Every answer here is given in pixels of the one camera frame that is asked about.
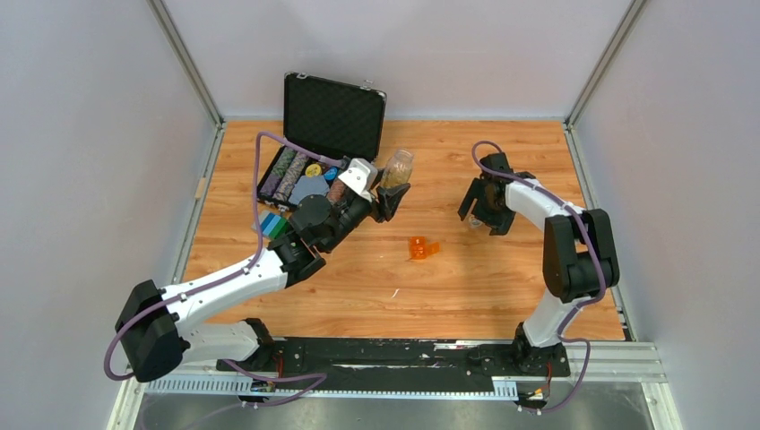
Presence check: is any clear bottle cap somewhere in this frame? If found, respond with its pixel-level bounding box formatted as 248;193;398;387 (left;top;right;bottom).
468;216;483;228

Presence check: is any clear pill bottle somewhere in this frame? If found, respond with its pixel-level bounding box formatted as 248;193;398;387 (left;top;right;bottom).
379;149;414;188

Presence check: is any orange pill organizer box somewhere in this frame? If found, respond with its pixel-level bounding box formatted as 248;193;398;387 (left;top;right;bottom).
408;236;441;261

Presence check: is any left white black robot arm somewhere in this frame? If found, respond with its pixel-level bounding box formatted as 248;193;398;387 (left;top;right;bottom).
104;184;410;383

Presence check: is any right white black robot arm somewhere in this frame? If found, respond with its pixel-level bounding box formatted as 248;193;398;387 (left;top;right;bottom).
458;152;620;374

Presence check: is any blue playing card deck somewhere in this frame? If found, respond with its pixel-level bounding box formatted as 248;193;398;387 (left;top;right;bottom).
288;176;330;205

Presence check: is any black poker chip case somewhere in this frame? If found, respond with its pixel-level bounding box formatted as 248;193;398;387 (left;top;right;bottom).
256;72;387;211

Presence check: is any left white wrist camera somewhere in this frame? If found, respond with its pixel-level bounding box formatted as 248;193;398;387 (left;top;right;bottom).
338;158;378;202

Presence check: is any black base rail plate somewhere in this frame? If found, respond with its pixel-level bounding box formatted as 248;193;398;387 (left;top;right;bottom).
238;337;570;393

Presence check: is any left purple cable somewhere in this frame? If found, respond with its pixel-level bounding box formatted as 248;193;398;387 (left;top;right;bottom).
103;131;346;408

